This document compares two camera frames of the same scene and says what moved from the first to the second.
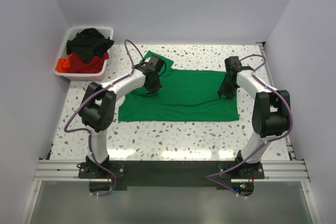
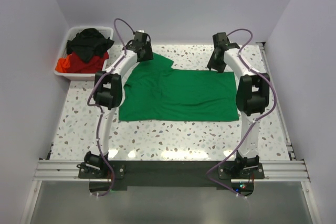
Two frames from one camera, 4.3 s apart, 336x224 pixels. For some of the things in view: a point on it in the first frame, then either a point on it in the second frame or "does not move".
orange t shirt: [63, 63] does not move
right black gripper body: [228, 88] -> [216, 63]
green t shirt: [185, 95] does not move
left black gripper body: [156, 85] -> [148, 54]
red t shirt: [77, 64] does not move
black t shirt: [88, 43] does not move
